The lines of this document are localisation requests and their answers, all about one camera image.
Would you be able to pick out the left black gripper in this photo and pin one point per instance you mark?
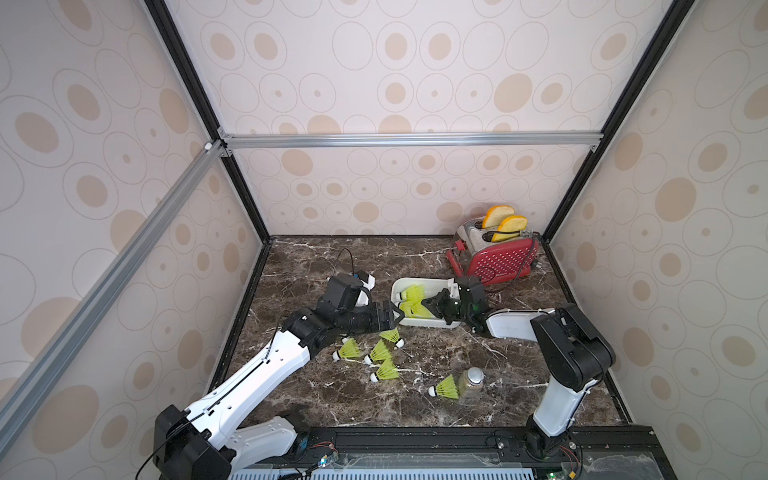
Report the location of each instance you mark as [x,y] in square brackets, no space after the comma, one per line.
[376,320]

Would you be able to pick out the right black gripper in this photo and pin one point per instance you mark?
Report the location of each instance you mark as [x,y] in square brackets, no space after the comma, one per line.
[454,306]

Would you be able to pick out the yellow shuttlecock two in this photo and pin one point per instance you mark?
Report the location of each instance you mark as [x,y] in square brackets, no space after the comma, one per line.
[413,293]

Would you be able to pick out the yellow shuttlecock four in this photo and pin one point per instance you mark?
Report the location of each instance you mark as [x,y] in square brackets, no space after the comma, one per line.
[387,370]

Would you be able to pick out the yellow shuttlecock three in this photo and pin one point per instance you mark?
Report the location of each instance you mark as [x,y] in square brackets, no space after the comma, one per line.
[349,351]

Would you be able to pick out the yellow shuttlecock one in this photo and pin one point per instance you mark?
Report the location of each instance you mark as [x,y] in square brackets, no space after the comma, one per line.
[446,388]

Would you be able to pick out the yellow shuttlecock eight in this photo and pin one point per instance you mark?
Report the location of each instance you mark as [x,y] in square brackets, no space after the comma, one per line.
[417,310]

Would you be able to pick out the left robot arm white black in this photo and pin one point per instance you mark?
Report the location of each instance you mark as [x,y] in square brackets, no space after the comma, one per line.
[205,440]

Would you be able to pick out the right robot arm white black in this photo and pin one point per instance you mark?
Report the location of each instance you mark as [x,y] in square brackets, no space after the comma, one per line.
[576,354]

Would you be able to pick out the white plastic storage box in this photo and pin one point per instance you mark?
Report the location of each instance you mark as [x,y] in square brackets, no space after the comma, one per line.
[432,287]

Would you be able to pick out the yellow shuttlecock seven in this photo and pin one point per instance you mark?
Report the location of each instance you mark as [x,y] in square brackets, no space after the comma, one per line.
[405,307]

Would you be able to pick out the yellow shuttlecock six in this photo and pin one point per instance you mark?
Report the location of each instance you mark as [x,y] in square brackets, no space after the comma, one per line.
[393,336]

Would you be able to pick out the yellow shuttlecock five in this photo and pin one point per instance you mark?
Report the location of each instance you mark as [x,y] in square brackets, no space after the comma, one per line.
[379,354]

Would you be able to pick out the red toaster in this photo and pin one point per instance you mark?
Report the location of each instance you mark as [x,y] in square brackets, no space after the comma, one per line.
[473,254]

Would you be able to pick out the glass spice jar silver lid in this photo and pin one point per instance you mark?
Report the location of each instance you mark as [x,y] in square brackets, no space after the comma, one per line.
[470,384]

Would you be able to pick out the yellow bread slice rear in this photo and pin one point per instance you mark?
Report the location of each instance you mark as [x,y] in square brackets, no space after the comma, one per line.
[496,215]

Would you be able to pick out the yellow bread slice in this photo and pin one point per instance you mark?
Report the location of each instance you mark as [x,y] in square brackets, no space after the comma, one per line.
[496,215]
[509,228]

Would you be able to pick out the yellow bread slice front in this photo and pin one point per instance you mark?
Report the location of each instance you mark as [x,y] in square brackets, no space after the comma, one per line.
[509,228]

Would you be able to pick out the aluminium frame bar rear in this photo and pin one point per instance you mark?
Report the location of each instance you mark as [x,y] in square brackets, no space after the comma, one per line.
[396,140]

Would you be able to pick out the aluminium frame bar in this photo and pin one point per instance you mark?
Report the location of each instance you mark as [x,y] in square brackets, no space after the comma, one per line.
[45,372]
[396,140]

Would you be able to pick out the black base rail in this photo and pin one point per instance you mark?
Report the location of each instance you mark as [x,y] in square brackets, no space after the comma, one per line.
[615,452]

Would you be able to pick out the aluminium frame bar left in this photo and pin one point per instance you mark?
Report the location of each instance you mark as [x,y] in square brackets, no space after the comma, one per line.
[45,372]

